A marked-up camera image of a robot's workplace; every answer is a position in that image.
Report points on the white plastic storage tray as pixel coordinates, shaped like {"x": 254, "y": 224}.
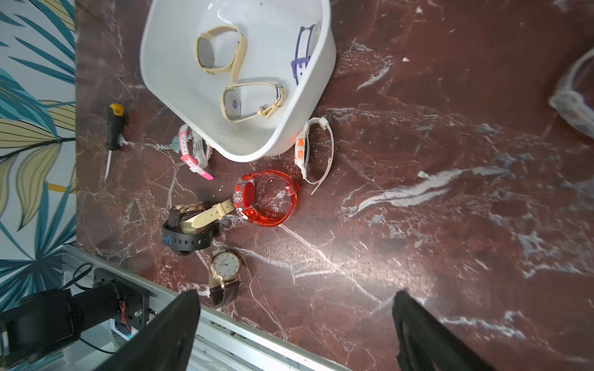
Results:
{"x": 171, "y": 73}

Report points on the pink white watch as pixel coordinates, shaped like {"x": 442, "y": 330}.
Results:
{"x": 195, "y": 152}

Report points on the white fitness band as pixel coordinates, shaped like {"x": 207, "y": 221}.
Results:
{"x": 569, "y": 103}

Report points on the aluminium front rail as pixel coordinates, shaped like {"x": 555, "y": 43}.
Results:
{"x": 220, "y": 343}

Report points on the white orange watch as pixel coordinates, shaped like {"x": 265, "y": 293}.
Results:
{"x": 303, "y": 150}

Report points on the beige strap watch on black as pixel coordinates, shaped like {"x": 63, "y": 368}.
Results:
{"x": 197, "y": 217}

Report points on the red translucent watch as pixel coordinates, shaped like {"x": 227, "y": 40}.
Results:
{"x": 267, "y": 197}

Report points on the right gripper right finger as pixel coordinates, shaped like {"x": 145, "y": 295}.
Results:
{"x": 426, "y": 344}

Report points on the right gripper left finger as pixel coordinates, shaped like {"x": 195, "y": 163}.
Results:
{"x": 162, "y": 343}

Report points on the black yellow screwdriver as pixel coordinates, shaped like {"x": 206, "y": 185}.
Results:
{"x": 115, "y": 127}

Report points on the purple white watch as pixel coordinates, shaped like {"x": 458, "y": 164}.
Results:
{"x": 305, "y": 45}

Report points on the brown leather gold watch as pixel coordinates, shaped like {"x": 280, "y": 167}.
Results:
{"x": 225, "y": 280}

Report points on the beige square-face watch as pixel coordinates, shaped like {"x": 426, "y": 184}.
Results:
{"x": 242, "y": 102}

